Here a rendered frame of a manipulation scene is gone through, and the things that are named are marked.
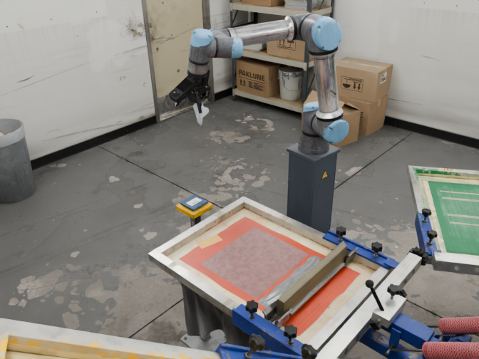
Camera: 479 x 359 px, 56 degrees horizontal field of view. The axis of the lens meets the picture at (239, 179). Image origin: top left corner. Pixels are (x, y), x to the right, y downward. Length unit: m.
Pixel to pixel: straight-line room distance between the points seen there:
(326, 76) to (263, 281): 0.85
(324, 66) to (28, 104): 3.53
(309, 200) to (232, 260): 0.57
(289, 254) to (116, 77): 3.80
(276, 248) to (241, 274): 0.22
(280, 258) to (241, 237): 0.22
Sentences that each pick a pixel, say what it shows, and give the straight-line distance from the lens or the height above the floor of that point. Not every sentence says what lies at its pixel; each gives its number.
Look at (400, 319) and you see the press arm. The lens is 1.60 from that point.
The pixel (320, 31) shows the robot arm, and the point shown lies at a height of 1.80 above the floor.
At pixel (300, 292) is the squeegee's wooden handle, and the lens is 1.63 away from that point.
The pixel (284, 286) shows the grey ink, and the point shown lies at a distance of 1.76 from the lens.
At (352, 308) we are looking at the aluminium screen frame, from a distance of 1.67.
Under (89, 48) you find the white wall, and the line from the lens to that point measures 5.10.
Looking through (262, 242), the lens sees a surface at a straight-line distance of 1.97.
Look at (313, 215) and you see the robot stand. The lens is 2.29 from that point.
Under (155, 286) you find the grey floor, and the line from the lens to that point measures 3.23.
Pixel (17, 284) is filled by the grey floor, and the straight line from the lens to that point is 3.58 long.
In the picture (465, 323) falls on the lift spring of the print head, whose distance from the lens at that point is 1.56.
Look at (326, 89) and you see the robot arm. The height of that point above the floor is 1.56.
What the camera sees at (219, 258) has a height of 0.96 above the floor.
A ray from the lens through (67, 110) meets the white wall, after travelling 5.08.
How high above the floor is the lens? 2.16
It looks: 30 degrees down
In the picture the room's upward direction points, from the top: 2 degrees counter-clockwise
